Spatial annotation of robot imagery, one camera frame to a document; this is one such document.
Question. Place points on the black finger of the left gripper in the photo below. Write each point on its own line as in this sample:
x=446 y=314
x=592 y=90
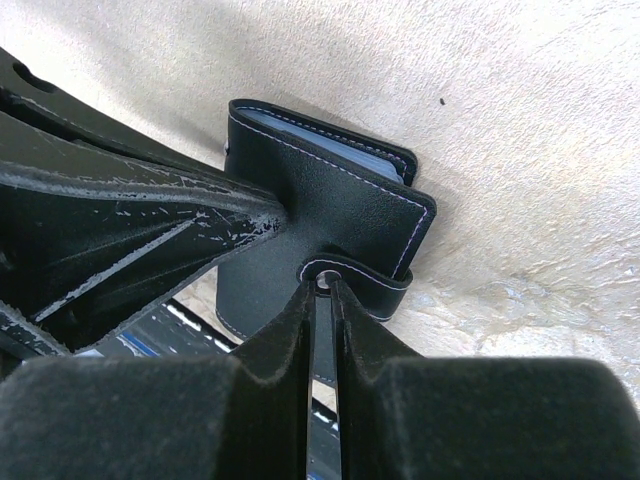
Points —
x=91 y=240
x=42 y=105

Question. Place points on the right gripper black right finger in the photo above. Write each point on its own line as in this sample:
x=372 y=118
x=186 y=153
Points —
x=406 y=416

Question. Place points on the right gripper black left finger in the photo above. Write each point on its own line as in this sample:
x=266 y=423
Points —
x=243 y=415

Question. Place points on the black leather card holder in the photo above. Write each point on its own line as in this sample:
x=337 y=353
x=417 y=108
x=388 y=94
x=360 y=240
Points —
x=350 y=208

